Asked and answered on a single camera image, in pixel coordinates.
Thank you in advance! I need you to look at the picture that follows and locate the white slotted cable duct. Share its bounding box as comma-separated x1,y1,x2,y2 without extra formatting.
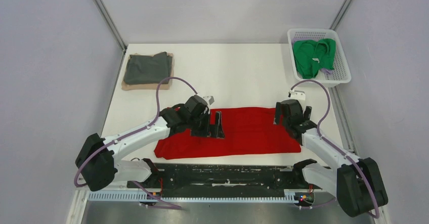
88,190,314,204

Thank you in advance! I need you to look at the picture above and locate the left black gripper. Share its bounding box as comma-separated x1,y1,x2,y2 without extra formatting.
188,110,224,139

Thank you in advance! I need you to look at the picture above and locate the folded dark grey t-shirt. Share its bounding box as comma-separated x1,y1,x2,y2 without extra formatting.
123,52,173,85

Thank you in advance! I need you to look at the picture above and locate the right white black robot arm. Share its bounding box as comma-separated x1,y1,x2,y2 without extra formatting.
274,99,389,217

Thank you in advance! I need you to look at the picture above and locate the green t-shirt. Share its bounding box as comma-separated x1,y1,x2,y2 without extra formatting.
292,38,336,79

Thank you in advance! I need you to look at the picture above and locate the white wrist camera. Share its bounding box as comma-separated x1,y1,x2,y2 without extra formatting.
195,95,215,107
288,90,306,102

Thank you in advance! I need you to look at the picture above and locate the white plastic basket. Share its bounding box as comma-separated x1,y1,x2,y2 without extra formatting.
287,28,351,87

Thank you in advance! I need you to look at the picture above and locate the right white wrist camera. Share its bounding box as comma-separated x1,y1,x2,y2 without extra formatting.
288,90,306,102

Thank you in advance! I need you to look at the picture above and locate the aluminium frame rail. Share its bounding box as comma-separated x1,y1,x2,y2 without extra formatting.
76,167,381,193

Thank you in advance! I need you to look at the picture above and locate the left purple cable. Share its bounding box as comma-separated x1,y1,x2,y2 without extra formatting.
73,77,183,210

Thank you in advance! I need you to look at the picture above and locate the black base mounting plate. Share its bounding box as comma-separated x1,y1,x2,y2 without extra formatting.
140,163,309,198

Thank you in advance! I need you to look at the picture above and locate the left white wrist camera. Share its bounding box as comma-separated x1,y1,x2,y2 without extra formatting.
195,95,215,107

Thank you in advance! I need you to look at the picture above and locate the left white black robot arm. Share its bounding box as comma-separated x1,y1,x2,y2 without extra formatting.
75,95,225,192

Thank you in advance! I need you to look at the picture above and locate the red t-shirt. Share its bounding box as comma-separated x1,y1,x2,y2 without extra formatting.
154,107,301,160

